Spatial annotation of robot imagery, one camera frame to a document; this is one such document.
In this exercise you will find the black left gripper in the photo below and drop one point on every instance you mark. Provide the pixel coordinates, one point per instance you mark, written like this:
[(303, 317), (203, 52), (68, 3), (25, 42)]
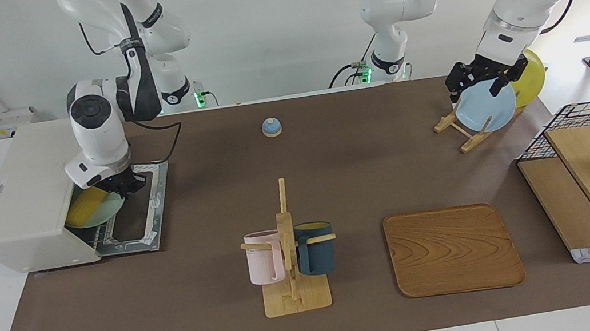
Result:
[(483, 68)]

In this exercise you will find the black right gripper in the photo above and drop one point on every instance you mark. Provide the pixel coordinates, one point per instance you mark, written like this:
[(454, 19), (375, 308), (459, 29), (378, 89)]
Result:
[(123, 178)]

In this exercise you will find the mint green plate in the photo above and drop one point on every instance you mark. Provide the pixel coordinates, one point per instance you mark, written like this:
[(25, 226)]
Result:
[(111, 210)]

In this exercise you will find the glass toaster oven door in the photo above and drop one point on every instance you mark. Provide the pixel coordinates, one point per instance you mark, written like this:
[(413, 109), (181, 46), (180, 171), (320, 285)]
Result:
[(159, 207)]

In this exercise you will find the yellow corn cob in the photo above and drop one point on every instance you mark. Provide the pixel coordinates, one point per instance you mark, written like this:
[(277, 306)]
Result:
[(85, 209)]

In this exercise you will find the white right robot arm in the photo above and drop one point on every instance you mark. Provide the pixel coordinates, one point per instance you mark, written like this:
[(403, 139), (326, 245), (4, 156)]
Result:
[(96, 130)]

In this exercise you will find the beige toaster oven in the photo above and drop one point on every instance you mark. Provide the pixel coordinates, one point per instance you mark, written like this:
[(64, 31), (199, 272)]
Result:
[(16, 193)]

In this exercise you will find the light blue plate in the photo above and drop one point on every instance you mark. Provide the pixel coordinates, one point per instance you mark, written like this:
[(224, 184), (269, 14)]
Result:
[(486, 109)]

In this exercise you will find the wooden plate rack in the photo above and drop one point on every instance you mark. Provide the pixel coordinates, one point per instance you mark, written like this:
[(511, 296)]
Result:
[(470, 142)]

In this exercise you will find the yellow plate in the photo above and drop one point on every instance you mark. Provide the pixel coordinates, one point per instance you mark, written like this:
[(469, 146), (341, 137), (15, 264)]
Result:
[(532, 80)]

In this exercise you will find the brown table mat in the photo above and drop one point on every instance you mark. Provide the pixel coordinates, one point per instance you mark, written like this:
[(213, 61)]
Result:
[(203, 294)]

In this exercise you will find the white power box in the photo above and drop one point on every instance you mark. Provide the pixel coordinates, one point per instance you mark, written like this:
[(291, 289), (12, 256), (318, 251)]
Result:
[(6, 122)]

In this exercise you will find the pink mug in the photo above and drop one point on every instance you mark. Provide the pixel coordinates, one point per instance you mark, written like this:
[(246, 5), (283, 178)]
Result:
[(262, 262)]

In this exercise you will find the small blue call bell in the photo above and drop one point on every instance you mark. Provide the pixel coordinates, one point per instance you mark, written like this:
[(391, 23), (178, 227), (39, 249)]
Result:
[(271, 128)]

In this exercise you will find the brown wooden tray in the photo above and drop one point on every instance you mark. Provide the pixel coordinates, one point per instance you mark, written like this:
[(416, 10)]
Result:
[(451, 253)]

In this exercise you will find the dark blue mug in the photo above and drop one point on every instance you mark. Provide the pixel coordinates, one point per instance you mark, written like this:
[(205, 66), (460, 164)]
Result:
[(316, 255)]

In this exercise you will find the wooden mug tree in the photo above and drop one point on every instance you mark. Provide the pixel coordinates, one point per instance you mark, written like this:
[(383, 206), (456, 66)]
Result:
[(296, 298)]

